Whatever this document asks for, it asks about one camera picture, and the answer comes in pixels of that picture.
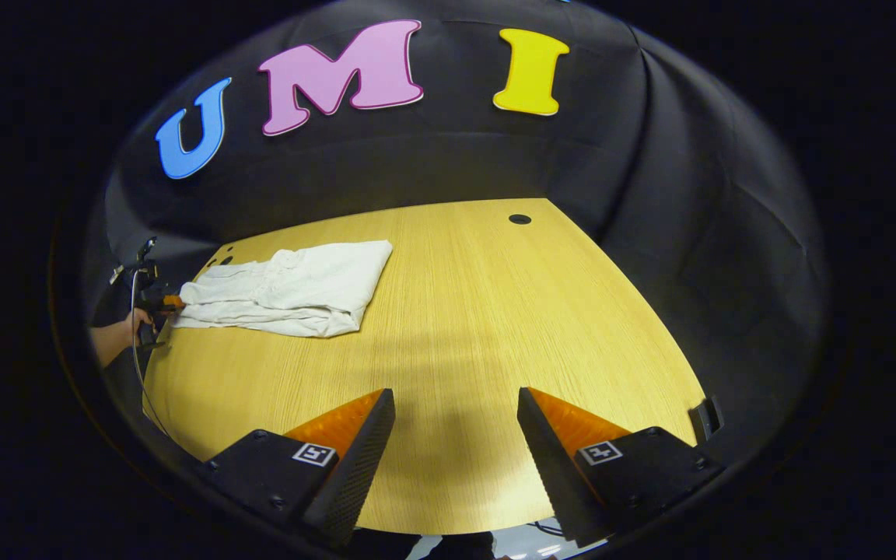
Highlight white jeans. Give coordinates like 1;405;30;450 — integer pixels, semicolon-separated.
172;240;394;339

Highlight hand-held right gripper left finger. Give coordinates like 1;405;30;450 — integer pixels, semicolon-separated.
203;387;397;549

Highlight black backdrop cloth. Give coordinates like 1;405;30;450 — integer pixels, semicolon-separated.
102;0;828;467

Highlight black table edge bracket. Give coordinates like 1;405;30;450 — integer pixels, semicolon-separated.
688;395;726;445

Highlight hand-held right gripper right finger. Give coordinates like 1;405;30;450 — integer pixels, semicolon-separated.
516;387;726;548

